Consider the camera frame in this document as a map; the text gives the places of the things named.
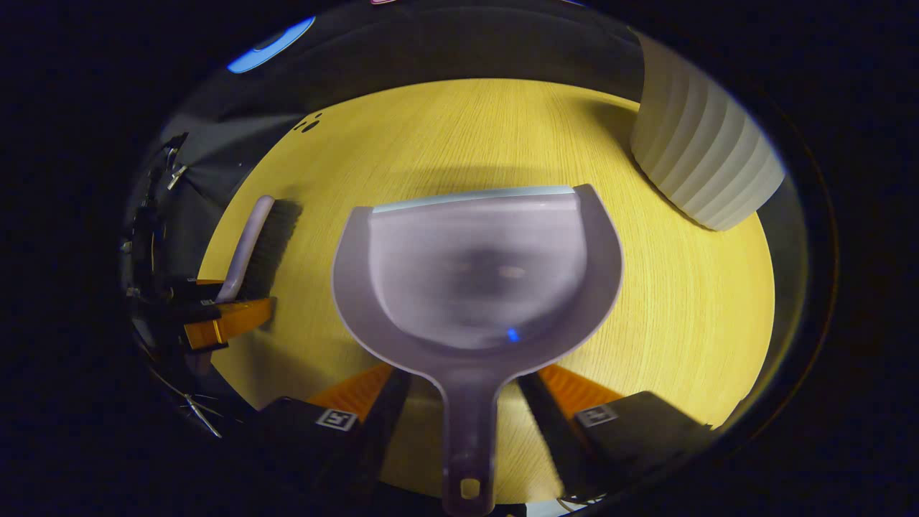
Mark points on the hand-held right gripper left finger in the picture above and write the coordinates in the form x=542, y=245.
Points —
x=384, y=424

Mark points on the small lilac broom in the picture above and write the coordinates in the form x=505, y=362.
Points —
x=248, y=244

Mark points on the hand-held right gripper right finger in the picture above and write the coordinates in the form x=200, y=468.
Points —
x=546, y=424

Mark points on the yellow wooden desktop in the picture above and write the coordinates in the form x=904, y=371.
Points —
x=431, y=129

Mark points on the white ribbed garbage bin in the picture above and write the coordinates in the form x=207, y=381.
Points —
x=703, y=158

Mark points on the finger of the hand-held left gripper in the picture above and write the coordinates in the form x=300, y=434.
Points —
x=237, y=319
x=194, y=294

